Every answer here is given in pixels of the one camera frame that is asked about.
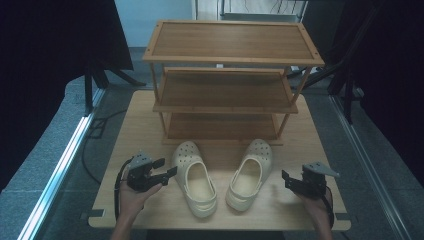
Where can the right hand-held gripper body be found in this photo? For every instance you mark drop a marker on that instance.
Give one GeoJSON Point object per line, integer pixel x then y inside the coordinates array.
{"type": "Point", "coordinates": [315, 185]}

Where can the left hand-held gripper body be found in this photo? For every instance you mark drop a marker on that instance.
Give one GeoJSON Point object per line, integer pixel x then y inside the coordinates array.
{"type": "Point", "coordinates": [141, 175]}

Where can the wooden three-tier shoe rack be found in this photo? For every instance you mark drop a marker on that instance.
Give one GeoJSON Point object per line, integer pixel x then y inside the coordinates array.
{"type": "Point", "coordinates": [233, 40]}

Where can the person's right hand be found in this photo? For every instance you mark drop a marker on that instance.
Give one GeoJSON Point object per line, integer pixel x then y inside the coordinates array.
{"type": "Point", "coordinates": [320, 208]}

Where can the person's left hand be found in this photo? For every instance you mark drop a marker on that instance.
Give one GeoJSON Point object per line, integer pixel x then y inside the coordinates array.
{"type": "Point", "coordinates": [131, 201]}

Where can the black tape piece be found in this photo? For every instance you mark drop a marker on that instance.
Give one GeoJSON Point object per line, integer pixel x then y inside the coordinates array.
{"type": "Point", "coordinates": [342, 216]}

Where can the black tripod stand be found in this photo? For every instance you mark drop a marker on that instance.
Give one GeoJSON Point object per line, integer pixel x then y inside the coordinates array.
{"type": "Point", "coordinates": [348, 96]}
{"type": "Point", "coordinates": [88, 90]}

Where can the black curtain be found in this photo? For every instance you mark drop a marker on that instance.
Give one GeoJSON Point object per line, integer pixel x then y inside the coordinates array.
{"type": "Point", "coordinates": [390, 66]}
{"type": "Point", "coordinates": [43, 66]}

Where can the metal floor rail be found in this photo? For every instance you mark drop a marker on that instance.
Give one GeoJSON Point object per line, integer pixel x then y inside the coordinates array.
{"type": "Point", "coordinates": [366, 153]}
{"type": "Point", "coordinates": [60, 166]}

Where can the metal frame stand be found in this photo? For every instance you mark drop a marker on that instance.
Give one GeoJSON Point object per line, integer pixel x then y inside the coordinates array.
{"type": "Point", "coordinates": [260, 16]}

